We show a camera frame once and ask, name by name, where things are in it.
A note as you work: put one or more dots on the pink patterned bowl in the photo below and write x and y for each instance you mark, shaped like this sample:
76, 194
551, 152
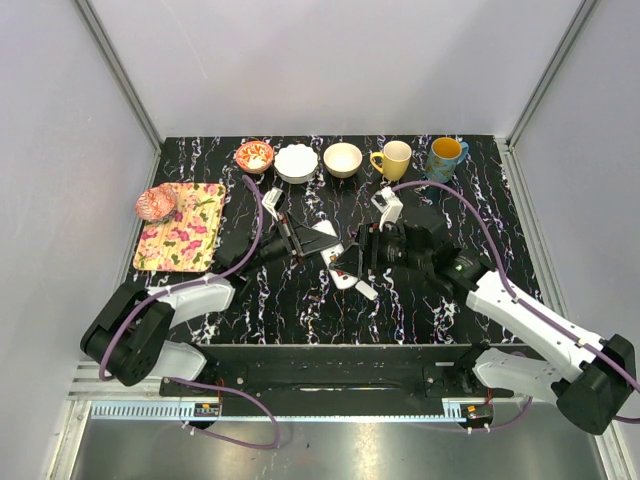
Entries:
156, 204

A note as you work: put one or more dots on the white remote control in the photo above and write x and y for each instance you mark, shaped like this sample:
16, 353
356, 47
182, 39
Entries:
341, 280

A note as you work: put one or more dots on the red patterned small bowl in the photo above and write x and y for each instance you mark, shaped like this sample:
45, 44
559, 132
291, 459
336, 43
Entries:
254, 156

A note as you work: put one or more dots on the blue butterfly mug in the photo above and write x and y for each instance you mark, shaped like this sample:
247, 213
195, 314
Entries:
444, 156

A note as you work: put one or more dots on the white battery cover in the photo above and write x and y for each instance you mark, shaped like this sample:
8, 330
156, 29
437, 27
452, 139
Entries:
366, 290

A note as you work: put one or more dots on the floral rectangular tray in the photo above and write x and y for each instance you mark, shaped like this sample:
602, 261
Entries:
185, 241

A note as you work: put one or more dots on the white scalloped bowl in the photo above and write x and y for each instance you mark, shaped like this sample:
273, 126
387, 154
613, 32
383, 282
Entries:
296, 164

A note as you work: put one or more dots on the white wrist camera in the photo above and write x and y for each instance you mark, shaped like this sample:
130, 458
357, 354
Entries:
389, 206
272, 201

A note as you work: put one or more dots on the yellow mug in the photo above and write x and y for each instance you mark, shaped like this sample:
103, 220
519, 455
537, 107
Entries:
393, 160

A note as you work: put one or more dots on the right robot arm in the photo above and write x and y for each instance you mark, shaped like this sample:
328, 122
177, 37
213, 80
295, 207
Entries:
587, 377

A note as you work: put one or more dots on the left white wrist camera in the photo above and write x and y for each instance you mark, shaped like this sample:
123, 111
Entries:
272, 201

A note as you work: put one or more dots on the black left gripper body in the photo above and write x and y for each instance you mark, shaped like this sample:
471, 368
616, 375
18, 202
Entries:
283, 239

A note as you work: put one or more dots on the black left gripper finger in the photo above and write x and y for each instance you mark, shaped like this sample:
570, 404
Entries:
320, 244
318, 230

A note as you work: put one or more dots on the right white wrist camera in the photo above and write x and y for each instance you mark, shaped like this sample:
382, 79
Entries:
389, 206

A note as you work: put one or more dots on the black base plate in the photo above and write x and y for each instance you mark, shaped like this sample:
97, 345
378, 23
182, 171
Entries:
346, 382

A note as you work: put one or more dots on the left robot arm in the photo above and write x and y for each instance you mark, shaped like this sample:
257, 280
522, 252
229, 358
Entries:
128, 338

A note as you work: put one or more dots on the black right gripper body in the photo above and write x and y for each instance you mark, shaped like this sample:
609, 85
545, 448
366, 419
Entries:
388, 249

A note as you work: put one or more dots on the cream round bowl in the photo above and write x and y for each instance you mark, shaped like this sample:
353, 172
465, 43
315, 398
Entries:
342, 160

